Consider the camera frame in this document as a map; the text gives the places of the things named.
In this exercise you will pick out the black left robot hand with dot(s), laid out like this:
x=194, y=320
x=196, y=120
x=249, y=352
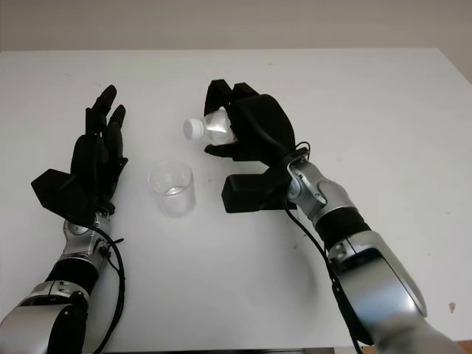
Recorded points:
x=92, y=155

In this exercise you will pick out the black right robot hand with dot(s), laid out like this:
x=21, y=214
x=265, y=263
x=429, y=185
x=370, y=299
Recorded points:
x=258, y=125

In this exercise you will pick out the clear plastic water bottle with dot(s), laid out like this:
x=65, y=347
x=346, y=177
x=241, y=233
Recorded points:
x=214, y=127

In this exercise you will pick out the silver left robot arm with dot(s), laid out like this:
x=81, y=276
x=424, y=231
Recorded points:
x=55, y=295

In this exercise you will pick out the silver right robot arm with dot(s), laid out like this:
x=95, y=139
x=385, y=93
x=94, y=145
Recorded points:
x=368, y=265

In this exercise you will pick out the clear glass cup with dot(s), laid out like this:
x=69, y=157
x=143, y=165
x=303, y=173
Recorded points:
x=172, y=191

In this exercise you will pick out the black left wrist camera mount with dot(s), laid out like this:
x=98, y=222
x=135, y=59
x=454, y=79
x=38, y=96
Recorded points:
x=62, y=193

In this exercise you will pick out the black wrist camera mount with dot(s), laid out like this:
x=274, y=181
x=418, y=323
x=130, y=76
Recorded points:
x=247, y=193
x=62, y=193

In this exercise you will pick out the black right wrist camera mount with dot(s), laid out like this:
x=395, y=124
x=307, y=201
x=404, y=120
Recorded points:
x=247, y=193

